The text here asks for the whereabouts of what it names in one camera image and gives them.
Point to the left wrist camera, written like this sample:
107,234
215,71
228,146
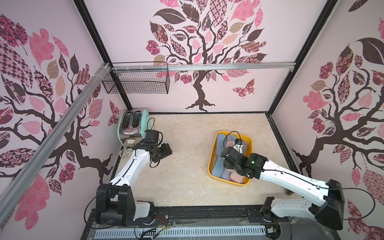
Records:
152,137

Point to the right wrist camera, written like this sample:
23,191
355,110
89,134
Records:
238,145

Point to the aluminium frame rail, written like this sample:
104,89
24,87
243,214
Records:
206,67
23,180

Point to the lavender glasses case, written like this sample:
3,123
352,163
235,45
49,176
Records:
226,175

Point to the white slotted cable duct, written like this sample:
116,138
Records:
179,233

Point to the yellow plastic storage tray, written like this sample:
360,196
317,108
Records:
211,161

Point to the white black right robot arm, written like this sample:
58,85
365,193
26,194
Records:
320,201

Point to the blue glasses case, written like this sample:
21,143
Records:
218,166
220,143

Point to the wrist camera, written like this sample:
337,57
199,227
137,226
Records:
152,137
238,145

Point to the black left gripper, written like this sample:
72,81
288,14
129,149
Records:
167,151

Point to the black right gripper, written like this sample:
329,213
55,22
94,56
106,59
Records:
228,156

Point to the black wire basket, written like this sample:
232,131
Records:
138,78

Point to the aluminium frame rail back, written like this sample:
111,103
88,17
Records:
206,67

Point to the mint chrome toaster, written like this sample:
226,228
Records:
133,124

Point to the aluminium frame rail left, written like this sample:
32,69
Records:
23,180

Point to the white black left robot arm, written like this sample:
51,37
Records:
115,202

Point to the pink glasses case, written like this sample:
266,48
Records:
236,178
231,141

